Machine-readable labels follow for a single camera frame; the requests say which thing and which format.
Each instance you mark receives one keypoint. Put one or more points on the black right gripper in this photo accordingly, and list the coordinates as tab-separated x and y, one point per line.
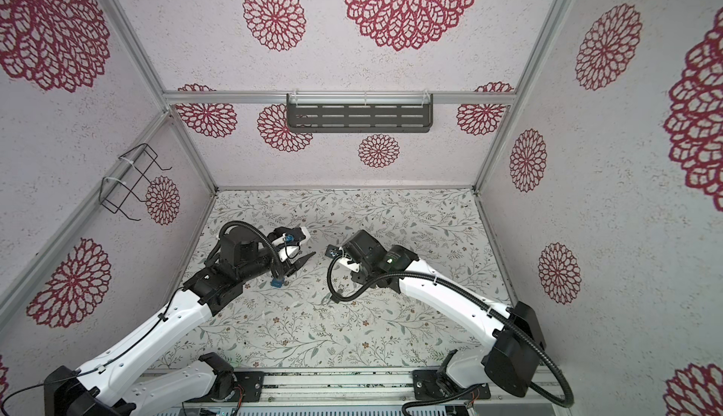
359	278

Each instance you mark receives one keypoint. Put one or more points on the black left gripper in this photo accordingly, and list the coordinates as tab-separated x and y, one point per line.
300	263

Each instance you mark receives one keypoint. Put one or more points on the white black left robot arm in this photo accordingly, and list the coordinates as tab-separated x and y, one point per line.
110	384

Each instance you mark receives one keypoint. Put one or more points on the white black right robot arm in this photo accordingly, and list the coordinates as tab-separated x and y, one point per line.
511	345

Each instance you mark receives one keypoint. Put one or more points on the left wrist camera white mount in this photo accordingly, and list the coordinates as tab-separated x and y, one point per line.
289	241

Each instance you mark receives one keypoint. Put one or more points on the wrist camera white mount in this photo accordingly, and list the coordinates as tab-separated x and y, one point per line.
289	241
340	257

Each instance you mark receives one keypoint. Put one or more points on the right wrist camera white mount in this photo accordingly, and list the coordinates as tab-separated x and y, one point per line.
340	257

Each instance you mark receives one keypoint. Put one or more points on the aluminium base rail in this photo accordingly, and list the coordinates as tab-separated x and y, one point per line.
360	391

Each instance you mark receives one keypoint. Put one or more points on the dark grey wall shelf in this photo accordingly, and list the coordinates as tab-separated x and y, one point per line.
359	115

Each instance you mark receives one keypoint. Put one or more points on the black wire wall basket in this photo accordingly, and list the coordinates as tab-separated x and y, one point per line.
114	192

